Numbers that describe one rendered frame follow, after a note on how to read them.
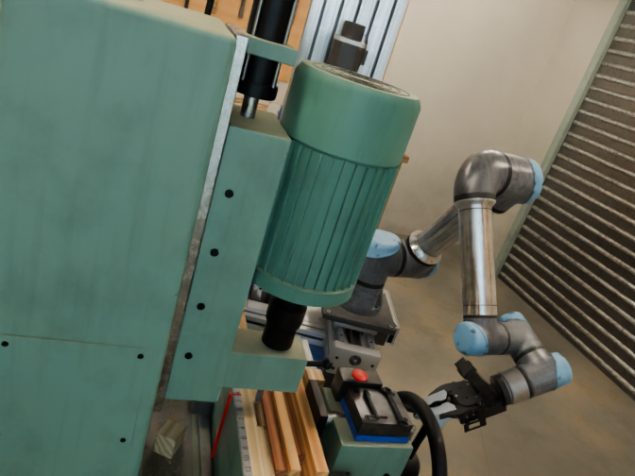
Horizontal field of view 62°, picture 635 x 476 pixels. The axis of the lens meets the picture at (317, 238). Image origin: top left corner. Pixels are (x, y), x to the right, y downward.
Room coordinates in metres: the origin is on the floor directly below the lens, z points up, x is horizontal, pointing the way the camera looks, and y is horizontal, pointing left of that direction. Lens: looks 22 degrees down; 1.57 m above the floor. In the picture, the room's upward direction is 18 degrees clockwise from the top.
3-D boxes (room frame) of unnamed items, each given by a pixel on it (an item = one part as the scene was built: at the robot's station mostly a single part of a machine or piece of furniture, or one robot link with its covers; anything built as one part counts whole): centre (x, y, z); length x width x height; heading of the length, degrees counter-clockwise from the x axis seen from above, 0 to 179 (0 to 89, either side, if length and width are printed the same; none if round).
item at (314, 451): (0.72, -0.08, 0.94); 0.23 x 0.02 x 0.07; 21
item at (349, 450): (0.78, -0.18, 0.91); 0.15 x 0.14 x 0.09; 21
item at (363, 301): (1.46, -0.18, 0.87); 0.15 x 0.15 x 0.10
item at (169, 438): (0.72, 0.14, 0.82); 0.04 x 0.04 x 0.04; 83
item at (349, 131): (0.74, 0.01, 1.35); 0.18 x 0.18 x 0.31
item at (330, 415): (0.75, -0.11, 0.95); 0.09 x 0.07 x 0.09; 21
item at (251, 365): (0.73, 0.03, 1.03); 0.14 x 0.07 x 0.09; 111
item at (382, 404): (0.78, -0.18, 0.99); 0.13 x 0.11 x 0.06; 21
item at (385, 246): (1.46, -0.18, 0.98); 0.13 x 0.12 x 0.14; 122
